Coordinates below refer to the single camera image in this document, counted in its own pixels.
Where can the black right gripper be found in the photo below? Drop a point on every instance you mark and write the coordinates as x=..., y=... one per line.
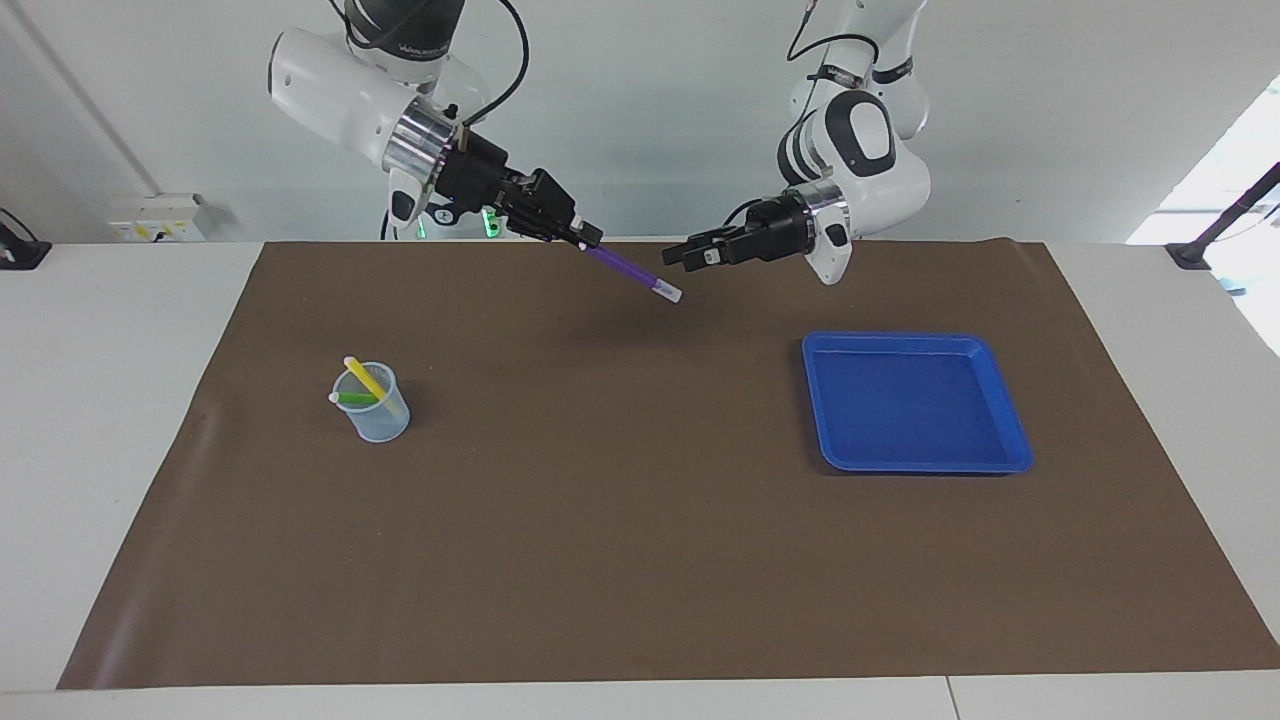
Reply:
x=500, y=185

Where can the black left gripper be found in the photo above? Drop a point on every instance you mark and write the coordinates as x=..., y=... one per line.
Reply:
x=780, y=230

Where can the purple pen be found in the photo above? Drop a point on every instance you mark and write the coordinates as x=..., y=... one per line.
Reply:
x=630, y=270

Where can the yellow pen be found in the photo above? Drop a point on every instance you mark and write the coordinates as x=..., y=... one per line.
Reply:
x=365, y=378

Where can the green pen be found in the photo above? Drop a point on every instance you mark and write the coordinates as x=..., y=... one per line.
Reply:
x=355, y=398

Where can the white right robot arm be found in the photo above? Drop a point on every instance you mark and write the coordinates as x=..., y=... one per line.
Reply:
x=340, y=90

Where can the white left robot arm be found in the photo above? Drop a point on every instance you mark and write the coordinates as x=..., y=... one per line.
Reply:
x=860, y=140

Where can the blue plastic tray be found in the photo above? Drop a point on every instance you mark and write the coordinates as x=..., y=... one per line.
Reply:
x=910, y=410

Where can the green lit base connector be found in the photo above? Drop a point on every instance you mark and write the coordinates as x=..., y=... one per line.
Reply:
x=490, y=222

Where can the clear plastic cup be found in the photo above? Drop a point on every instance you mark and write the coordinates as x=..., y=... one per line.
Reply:
x=385, y=420

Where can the brown table mat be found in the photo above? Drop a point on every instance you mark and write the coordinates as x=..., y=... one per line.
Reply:
x=640, y=520

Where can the black clamp with pole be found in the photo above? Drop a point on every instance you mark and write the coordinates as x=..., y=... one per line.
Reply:
x=1215, y=235

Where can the black table clamp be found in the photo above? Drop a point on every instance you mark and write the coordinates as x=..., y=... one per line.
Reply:
x=20, y=252

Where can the white wall socket box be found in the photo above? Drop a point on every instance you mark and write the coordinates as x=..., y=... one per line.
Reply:
x=160, y=220

